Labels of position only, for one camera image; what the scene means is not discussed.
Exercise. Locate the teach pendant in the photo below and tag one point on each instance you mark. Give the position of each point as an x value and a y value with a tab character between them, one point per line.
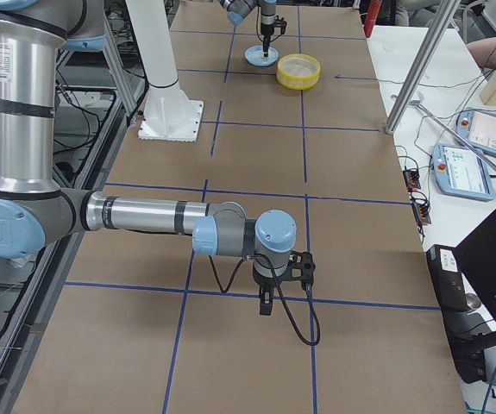
460	173
479	128

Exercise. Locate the orange black connector module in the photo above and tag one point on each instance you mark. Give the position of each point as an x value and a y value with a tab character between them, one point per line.
411	178
421	212

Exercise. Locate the far teach pendant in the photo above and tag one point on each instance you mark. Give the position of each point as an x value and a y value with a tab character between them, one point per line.
479	128

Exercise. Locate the light blue plate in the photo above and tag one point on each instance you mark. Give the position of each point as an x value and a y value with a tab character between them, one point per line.
256	56

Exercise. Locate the second grey blue robot arm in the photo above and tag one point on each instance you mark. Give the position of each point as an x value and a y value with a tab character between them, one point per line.
238	11

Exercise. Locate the yellow bamboo steamer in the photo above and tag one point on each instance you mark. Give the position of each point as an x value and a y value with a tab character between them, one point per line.
298	71

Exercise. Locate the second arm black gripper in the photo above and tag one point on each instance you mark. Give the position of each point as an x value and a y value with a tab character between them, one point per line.
266	31

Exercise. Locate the black box device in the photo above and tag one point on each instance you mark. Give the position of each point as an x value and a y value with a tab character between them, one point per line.
446	278

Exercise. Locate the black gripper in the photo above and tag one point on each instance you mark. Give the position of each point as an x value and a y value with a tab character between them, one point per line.
266	285

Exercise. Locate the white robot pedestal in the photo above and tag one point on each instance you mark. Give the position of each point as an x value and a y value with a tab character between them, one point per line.
168	114

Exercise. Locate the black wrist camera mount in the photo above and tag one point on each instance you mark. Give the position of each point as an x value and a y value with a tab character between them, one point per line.
300	268

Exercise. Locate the near teach pendant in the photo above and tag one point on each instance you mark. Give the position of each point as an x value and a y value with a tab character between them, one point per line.
460	173

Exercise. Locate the aluminium frame post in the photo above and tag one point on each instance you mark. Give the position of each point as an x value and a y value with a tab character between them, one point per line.
426	51

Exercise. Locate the red cylinder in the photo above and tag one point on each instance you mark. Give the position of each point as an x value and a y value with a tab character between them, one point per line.
373	11

